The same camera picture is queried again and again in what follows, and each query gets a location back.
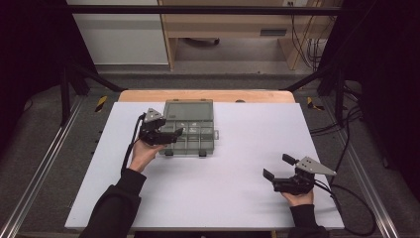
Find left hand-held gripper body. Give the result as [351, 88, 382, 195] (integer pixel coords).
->
[138, 107, 172, 147]

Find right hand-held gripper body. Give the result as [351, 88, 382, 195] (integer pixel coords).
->
[272, 156, 338, 196]

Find grey transparent compartment box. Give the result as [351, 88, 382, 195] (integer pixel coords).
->
[157, 98, 220, 158]

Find person's right hand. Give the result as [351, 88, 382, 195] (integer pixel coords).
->
[280, 190, 315, 208]

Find person's left hand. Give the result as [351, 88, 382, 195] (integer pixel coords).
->
[128, 138, 168, 174]

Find group of small white parts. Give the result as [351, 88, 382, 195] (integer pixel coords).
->
[179, 121, 201, 134]

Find white table cover board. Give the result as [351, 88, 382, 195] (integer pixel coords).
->
[64, 100, 346, 231]

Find yellow black tape marker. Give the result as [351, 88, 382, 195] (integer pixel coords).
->
[306, 96, 325, 112]
[94, 95, 109, 113]

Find white cabinet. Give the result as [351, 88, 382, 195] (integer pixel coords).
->
[66, 0, 170, 65]

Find wooden desk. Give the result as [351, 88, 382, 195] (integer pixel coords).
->
[157, 0, 333, 71]

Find black curtain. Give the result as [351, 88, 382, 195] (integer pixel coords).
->
[0, 0, 98, 160]
[318, 0, 420, 192]

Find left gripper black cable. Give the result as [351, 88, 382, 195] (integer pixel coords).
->
[120, 112, 148, 177]

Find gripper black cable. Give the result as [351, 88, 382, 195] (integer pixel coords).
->
[120, 112, 148, 177]
[313, 179, 377, 238]

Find black floor cables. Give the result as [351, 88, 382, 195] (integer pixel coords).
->
[308, 82, 365, 177]

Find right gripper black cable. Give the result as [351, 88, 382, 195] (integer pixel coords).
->
[313, 179, 377, 238]

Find aluminium rail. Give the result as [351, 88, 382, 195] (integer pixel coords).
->
[321, 97, 400, 238]
[0, 95, 85, 238]

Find black frame strut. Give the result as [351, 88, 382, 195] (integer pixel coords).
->
[278, 62, 348, 127]
[58, 62, 128, 127]

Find bundle of hanging cables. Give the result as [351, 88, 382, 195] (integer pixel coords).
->
[289, 0, 335, 72]

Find black horizontal frame bar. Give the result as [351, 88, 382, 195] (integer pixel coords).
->
[65, 4, 345, 16]

